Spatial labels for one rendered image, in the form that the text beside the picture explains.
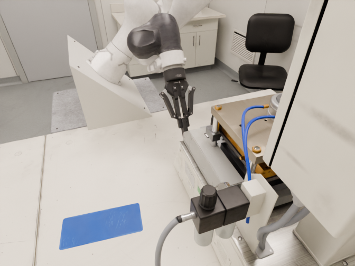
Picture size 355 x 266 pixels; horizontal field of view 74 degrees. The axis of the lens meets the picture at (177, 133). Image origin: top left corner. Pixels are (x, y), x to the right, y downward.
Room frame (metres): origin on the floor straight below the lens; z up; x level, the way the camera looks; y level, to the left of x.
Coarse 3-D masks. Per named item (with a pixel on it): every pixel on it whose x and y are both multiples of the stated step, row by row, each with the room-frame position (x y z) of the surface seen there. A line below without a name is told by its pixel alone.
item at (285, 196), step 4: (220, 140) 0.51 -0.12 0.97; (224, 140) 0.51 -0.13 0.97; (220, 144) 0.49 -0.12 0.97; (288, 188) 0.34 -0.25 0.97; (276, 192) 0.33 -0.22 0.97; (280, 192) 0.33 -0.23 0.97; (284, 192) 0.33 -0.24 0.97; (288, 192) 0.33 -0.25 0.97; (280, 196) 0.32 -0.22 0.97; (284, 196) 0.32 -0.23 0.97; (288, 196) 0.32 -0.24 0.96; (292, 196) 0.33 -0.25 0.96; (280, 200) 0.32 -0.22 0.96; (284, 200) 0.32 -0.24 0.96; (288, 200) 0.33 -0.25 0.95; (292, 200) 0.33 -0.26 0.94; (276, 204) 0.31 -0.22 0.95; (280, 204) 0.32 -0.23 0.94
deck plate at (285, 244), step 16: (192, 160) 0.47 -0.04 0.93; (288, 208) 0.32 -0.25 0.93; (240, 240) 0.24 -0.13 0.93; (272, 240) 0.24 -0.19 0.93; (288, 240) 0.24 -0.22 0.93; (256, 256) 0.21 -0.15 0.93; (272, 256) 0.21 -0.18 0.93; (288, 256) 0.21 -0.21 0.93; (304, 256) 0.21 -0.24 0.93; (352, 256) 0.21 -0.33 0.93
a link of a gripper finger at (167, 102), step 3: (162, 93) 0.70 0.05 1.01; (162, 96) 0.70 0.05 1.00; (165, 96) 0.70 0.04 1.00; (165, 99) 0.69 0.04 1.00; (168, 99) 0.69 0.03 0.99; (165, 102) 0.70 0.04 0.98; (168, 102) 0.69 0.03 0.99; (168, 105) 0.68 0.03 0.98; (171, 105) 0.69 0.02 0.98; (168, 108) 0.69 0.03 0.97; (171, 108) 0.68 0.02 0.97; (171, 111) 0.67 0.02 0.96; (171, 114) 0.67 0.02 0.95; (174, 114) 0.67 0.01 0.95; (171, 117) 0.68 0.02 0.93; (174, 117) 0.66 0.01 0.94
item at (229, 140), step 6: (222, 132) 0.47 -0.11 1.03; (228, 138) 0.44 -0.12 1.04; (228, 144) 0.43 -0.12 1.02; (234, 144) 0.41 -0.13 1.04; (234, 150) 0.41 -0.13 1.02; (240, 150) 0.39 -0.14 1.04; (240, 156) 0.36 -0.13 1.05; (264, 162) 0.34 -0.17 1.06; (258, 168) 0.33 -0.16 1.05; (264, 168) 0.32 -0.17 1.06; (270, 168) 0.32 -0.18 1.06; (264, 174) 0.31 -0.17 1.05; (270, 174) 0.32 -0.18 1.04; (270, 180) 0.32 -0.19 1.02
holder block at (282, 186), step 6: (222, 144) 0.46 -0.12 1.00; (222, 150) 0.46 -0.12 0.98; (228, 150) 0.44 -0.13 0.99; (228, 156) 0.43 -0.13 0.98; (234, 156) 0.42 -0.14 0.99; (234, 162) 0.40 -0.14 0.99; (240, 162) 0.40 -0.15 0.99; (240, 168) 0.38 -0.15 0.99; (240, 174) 0.37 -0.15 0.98; (276, 180) 0.34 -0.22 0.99; (276, 186) 0.33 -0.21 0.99; (282, 186) 0.34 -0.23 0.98
